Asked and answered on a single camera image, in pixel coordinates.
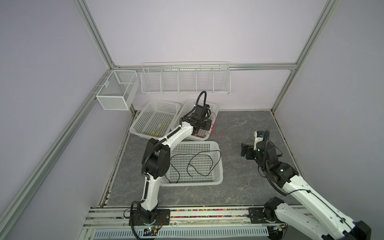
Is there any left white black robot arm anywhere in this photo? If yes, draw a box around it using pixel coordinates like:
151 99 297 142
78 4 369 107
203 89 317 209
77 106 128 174
130 91 212 224

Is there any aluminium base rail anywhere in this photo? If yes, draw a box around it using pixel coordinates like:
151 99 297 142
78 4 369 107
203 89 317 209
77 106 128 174
83 206 281 229

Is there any white mesh wall box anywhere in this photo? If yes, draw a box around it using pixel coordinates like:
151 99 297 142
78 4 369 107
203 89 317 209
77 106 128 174
96 70 140 111

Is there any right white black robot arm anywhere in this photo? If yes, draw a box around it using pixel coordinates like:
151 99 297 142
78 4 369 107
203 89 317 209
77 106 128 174
241 140 372 240

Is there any aluminium frame profile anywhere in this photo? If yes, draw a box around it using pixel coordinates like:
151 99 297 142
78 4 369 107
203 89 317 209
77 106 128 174
73 0 116 69

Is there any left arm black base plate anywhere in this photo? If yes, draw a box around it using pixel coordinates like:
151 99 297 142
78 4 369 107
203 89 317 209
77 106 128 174
130 209 171 226

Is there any front white plastic basket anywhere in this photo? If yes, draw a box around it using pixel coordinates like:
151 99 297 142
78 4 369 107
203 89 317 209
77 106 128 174
160 141 224 187

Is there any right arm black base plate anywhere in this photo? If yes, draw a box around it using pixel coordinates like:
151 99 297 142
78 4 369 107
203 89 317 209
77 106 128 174
246 207 268 224

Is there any yellow cable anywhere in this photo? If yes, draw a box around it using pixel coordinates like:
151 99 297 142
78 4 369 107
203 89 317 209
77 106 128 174
150 121 169 138

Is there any black cable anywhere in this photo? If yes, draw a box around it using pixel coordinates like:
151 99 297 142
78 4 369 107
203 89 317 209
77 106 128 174
163 149 222 184

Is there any back left white plastic basket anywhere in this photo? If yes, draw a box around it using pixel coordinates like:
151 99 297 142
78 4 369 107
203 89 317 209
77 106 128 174
130 100 181 139

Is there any white slotted cable duct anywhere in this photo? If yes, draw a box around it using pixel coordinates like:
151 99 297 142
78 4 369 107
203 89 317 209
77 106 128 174
91 226 269 240

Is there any long white wire wall shelf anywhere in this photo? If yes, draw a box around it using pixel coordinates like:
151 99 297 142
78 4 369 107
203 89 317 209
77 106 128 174
141 62 232 94

